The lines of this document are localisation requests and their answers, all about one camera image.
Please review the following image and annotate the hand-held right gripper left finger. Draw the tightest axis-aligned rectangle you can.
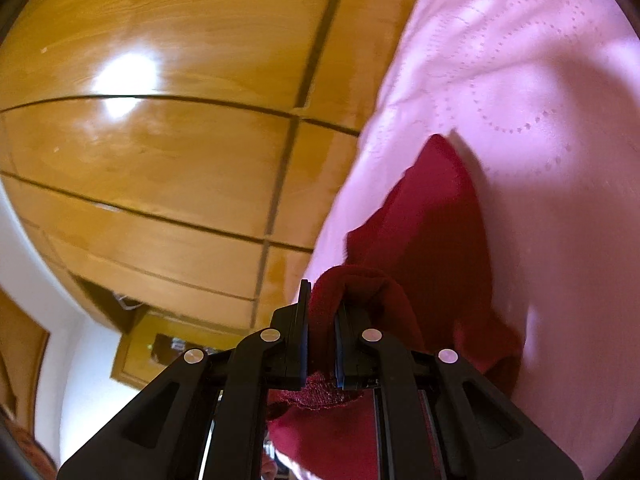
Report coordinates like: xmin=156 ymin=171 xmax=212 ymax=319
xmin=57 ymin=279 xmax=313 ymax=480

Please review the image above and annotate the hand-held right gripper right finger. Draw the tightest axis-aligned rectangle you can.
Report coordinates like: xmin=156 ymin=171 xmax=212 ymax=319
xmin=334 ymin=305 xmax=583 ymax=480

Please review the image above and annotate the dark red small dress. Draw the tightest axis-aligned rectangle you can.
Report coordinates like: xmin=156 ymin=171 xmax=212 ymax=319
xmin=265 ymin=133 xmax=523 ymax=480

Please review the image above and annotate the wooden nightstand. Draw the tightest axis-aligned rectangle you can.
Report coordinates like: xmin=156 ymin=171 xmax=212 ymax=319
xmin=111 ymin=310 xmax=246 ymax=388

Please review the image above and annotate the wooden wardrobe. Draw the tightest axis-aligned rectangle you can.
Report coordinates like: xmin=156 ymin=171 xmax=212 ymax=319
xmin=0 ymin=0 xmax=431 ymax=333

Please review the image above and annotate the wooden door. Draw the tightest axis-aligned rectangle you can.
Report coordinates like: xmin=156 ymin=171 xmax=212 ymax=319
xmin=0 ymin=290 xmax=51 ymax=413

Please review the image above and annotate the red patterned rug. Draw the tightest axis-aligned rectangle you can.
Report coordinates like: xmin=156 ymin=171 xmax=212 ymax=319
xmin=0 ymin=410 xmax=58 ymax=476

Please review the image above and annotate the pink bedsheet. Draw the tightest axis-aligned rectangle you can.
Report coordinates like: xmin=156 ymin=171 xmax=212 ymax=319
xmin=272 ymin=0 xmax=640 ymax=480

